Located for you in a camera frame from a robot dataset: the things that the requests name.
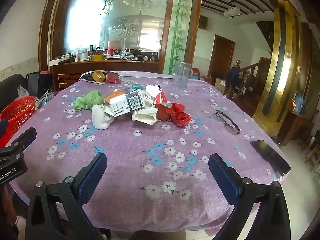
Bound dark red wrapper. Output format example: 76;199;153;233
156;104;173;122

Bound blue bag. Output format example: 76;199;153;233
294;91;304;115

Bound red plastic basket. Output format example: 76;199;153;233
0;96;37;148

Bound orange white medicine box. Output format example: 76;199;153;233
104;91;146;117

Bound person's left forearm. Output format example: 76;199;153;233
0;187;19;233

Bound bright red wrapper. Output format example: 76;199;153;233
170;103;192;126

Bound white paper carton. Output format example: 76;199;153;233
132;107;158;125

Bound bundle of thin sticks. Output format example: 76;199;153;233
119;76;140;85

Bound red white packet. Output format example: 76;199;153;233
146;84;173;105

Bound dark blue jacket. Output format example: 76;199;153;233
226;66;244;98

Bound purple floral tablecloth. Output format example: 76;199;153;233
7;70;292;232

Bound beige orange long box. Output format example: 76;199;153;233
140;91;157;109

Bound bamboo painted glass panel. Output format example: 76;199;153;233
164;0;198;75

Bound clear glass pitcher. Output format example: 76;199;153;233
173;62;192;88

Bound black phone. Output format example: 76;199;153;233
250;139;292;177

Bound brown cardboard box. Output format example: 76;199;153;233
214;78;227;93

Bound green cloth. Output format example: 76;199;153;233
74;90;104;111

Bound wooden mirror cabinet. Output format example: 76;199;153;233
39;0;203;90

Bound black bag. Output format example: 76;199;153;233
27;71;53;98

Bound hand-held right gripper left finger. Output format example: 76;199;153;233
25;152;108;240

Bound wooden door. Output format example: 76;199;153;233
207;35;235;78

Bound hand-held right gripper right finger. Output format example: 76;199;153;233
208;153;292;240

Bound white tissue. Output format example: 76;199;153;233
91;104;114;130

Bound black-framed glasses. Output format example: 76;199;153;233
214;109;241;135

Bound ceiling lamp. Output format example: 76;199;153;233
224;6;240;18

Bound clear plastic bag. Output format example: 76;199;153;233
17;85;30;98

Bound wooden stair railing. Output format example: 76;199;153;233
235;57;272;98

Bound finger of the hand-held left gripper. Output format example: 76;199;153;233
0;127;37;158

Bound red box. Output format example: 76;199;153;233
107;40;124;54

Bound wooden side table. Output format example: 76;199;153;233
277;110;313;145

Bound black leather sofa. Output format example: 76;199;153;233
0;74;28;110

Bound red pouch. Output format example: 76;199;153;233
105;71;121;84

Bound gold pillar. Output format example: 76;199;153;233
252;1;303;130

